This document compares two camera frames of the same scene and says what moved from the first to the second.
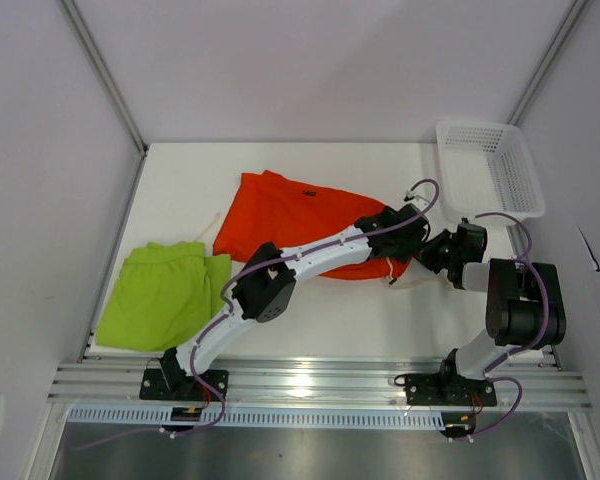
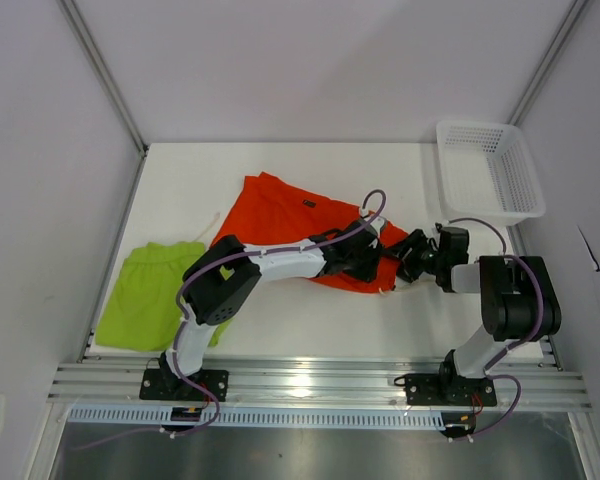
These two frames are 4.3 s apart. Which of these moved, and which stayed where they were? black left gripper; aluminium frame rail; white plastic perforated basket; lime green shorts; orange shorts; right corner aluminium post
Moved: orange shorts; black left gripper
Stayed: aluminium frame rail; lime green shorts; right corner aluminium post; white plastic perforated basket
